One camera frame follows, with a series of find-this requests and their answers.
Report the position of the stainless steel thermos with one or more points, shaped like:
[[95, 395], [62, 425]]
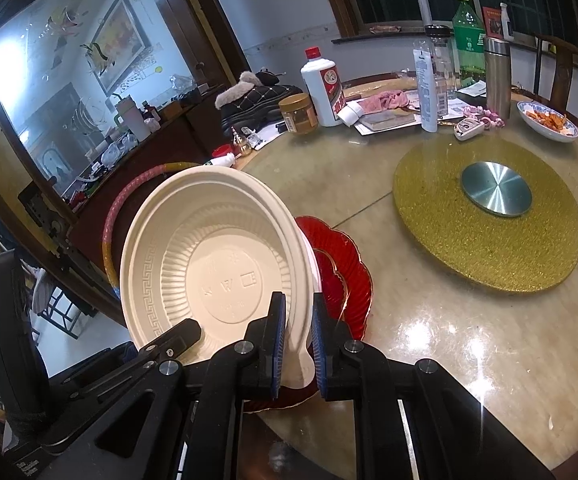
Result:
[[497, 80]]

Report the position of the blue rimmed plate with food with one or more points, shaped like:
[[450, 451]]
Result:
[[546, 122]]

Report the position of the white foam bowl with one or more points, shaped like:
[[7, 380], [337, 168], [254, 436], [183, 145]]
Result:
[[306, 260]]

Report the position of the white liquor bottle red cap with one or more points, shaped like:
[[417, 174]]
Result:
[[321, 90]]

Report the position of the white car key fob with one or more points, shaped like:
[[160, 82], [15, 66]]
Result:
[[468, 129]]

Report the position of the white spray bottle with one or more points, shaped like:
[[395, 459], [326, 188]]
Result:
[[507, 22]]

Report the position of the red glass plate gold rim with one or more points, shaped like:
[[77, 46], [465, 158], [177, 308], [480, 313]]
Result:
[[354, 280]]

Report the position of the brown jar gold lid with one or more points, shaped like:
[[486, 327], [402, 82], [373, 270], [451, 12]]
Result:
[[298, 115]]

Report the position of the dark wooden chair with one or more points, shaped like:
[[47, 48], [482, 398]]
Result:
[[564, 75]]

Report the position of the white tumbler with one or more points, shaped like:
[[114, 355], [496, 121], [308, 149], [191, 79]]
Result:
[[131, 120]]

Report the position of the pink and yellow hula hoop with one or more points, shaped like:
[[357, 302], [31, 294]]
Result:
[[119, 210]]

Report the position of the clear bottle black lid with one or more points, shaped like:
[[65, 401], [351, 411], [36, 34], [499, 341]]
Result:
[[441, 55]]

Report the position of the cream plastic bowl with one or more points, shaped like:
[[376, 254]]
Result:
[[204, 260]]

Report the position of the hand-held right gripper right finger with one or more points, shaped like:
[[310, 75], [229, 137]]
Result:
[[319, 345]]

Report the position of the small white bottle green label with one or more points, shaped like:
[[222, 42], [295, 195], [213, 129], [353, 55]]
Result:
[[221, 161]]

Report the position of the short white capped tube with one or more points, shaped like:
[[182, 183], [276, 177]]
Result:
[[353, 113]]

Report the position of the small clear liquor bottle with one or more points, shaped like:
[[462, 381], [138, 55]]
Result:
[[443, 97]]

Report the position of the green plastic bottle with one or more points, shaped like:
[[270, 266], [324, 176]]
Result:
[[469, 45]]

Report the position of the large wall mirror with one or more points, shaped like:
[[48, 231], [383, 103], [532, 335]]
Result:
[[69, 85]]

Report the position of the gold glitter turntable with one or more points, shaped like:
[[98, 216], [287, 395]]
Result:
[[469, 245]]

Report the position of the paper sheets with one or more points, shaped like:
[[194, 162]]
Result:
[[389, 122]]

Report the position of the pink cloth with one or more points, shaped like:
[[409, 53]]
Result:
[[389, 100]]

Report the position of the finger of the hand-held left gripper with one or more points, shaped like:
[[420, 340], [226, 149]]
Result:
[[174, 342], [94, 372]]

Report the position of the white squeeze tube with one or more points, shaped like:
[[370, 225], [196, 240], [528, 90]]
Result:
[[425, 90]]

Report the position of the small perfume bottle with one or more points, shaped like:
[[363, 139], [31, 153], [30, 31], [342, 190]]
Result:
[[245, 144]]

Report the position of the red glass plate white sticker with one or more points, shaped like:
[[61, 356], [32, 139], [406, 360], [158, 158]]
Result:
[[331, 280]]

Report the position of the red box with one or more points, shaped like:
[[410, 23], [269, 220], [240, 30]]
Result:
[[492, 21]]

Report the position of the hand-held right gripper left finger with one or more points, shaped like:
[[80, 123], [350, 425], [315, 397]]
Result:
[[280, 340]]

